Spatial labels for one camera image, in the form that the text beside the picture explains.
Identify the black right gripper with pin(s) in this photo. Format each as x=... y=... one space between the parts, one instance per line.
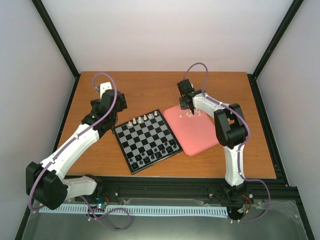
x=182 y=106

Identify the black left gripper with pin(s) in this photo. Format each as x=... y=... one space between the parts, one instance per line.
x=123 y=104

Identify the pink plastic tray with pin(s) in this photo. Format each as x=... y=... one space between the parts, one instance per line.
x=195 y=134

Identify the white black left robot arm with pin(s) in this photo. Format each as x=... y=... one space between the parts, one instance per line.
x=46 y=182

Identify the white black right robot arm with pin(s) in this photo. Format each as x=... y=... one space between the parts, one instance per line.
x=231 y=132

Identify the black grey chess board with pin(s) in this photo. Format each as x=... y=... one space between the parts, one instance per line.
x=145 y=139

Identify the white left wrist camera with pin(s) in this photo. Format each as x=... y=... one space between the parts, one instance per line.
x=104 y=87

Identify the left black corner post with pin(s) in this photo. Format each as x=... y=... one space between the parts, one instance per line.
x=50 y=26

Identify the black corner post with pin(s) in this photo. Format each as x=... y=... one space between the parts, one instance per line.
x=50 y=26
x=283 y=26

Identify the white slotted cable duct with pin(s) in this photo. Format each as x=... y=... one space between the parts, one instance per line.
x=142 y=210

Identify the black aluminium frame rail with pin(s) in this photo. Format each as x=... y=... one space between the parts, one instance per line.
x=209 y=190

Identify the right black corner post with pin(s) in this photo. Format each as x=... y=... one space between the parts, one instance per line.
x=283 y=26

